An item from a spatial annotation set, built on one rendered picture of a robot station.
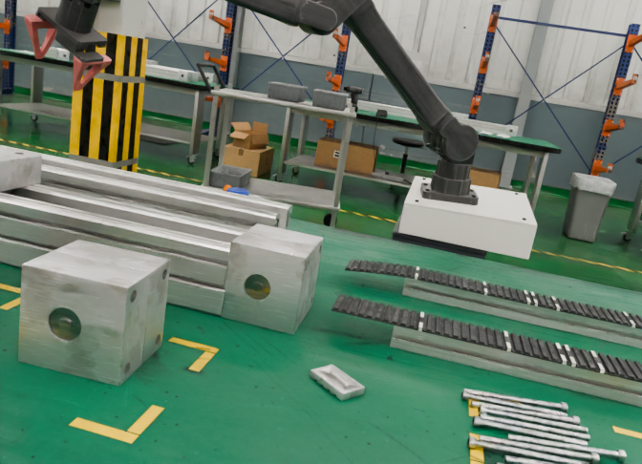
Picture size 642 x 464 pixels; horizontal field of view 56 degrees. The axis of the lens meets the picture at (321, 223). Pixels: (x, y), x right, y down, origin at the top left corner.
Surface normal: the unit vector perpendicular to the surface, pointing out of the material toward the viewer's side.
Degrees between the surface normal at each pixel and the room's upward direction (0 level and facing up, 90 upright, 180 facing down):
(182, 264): 90
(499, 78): 90
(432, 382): 0
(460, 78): 90
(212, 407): 0
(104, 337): 90
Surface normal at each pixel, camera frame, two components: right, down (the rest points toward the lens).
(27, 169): 0.97, 0.20
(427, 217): -0.22, 0.21
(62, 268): 0.16, -0.96
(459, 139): 0.32, 0.33
